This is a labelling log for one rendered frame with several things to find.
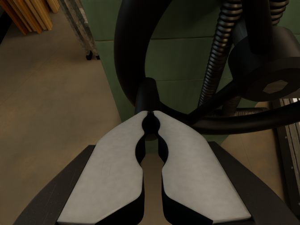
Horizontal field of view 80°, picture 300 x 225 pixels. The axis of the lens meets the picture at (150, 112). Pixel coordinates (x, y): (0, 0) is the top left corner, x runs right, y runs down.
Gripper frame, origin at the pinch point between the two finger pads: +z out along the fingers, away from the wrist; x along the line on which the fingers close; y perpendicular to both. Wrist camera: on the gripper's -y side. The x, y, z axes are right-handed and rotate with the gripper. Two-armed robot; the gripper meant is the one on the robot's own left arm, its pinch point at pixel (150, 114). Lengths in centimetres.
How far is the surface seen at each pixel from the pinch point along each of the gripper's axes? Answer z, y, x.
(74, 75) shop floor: 112, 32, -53
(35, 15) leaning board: 151, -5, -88
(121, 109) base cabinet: 39.1, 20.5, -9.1
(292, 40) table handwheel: 5.0, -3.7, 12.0
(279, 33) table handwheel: 5.7, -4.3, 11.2
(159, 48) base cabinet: 27.7, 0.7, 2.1
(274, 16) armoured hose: 10.7, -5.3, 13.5
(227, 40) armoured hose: 11.9, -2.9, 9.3
